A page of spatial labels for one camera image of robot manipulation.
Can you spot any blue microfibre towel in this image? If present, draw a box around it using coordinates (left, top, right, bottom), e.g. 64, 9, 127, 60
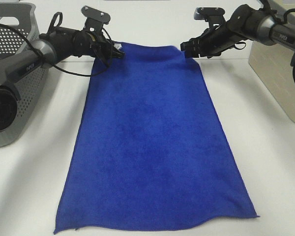
55, 42, 257, 233

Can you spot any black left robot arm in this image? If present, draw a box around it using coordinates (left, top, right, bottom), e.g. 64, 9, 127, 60
0, 24, 124, 132

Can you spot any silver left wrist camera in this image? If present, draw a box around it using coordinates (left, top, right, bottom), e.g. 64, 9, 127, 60
81, 5, 111, 32

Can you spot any beige storage box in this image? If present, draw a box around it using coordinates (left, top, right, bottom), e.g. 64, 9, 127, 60
249, 0, 295, 123

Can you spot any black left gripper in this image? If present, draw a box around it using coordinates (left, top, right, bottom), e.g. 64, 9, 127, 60
87, 30, 125, 60

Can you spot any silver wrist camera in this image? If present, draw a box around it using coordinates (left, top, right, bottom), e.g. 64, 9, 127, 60
81, 5, 111, 32
194, 7, 225, 28

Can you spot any grey perforated plastic basket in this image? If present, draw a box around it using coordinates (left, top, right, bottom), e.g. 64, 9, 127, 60
0, 2, 48, 147

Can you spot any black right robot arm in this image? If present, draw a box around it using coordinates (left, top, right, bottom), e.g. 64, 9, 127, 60
180, 0, 295, 83

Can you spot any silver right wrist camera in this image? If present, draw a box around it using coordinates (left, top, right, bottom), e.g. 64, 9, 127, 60
194, 7, 225, 28

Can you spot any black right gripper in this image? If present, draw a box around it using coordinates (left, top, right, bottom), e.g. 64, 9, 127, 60
180, 26, 236, 58

